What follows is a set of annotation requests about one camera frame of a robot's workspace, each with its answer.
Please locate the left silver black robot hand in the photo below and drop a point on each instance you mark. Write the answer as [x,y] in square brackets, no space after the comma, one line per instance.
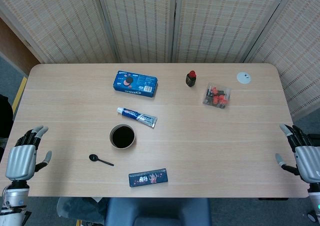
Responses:
[20,161]

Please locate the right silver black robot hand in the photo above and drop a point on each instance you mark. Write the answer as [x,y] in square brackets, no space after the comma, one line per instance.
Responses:
[308,161]

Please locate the small black plastic spoon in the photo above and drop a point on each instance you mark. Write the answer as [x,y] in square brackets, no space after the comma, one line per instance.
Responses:
[93,157]

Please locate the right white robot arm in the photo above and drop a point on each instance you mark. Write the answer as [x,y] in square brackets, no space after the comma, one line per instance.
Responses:
[315,198]

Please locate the white cup with black interior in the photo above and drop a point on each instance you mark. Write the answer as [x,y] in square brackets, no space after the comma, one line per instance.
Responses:
[123,136]

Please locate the black bulky object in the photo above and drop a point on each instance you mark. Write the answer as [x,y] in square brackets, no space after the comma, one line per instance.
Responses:
[5,115]

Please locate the white round table grommet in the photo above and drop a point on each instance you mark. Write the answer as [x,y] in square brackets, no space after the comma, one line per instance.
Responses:
[244,77]

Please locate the brown wooden board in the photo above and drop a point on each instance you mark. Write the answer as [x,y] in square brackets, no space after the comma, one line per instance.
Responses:
[15,53]

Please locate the clear bag red items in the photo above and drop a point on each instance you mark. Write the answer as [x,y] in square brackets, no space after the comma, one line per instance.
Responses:
[216,96]

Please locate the woven folding screen panel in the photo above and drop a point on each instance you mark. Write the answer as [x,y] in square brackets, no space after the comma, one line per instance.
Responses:
[55,23]
[140,23]
[220,23]
[297,48]

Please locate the blue white toothpaste tube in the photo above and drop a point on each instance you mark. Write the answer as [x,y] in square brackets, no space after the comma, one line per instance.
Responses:
[136,116]

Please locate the dark blue patterned box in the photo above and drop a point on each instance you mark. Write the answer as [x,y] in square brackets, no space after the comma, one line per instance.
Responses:
[148,177]

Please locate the blue Oreo cookie box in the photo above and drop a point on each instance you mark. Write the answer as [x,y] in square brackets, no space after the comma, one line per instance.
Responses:
[135,83]

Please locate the black ink bottle red cap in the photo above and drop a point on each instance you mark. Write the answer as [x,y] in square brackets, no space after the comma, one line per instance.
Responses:
[190,80]

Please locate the blue upholstered chair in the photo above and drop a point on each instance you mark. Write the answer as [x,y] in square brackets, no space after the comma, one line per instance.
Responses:
[157,211]

